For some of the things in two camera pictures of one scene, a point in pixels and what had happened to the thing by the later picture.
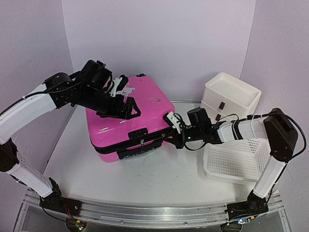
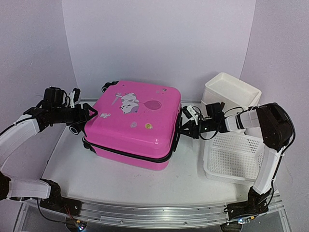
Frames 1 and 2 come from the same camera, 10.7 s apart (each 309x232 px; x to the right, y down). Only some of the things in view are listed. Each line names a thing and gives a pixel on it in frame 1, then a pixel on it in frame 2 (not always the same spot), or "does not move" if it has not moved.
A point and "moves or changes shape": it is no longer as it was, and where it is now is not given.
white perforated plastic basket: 241,160 does not move
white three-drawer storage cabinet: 226,98 does not move
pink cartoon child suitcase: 115,139 moves or changes shape
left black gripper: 117,111 to 80,117
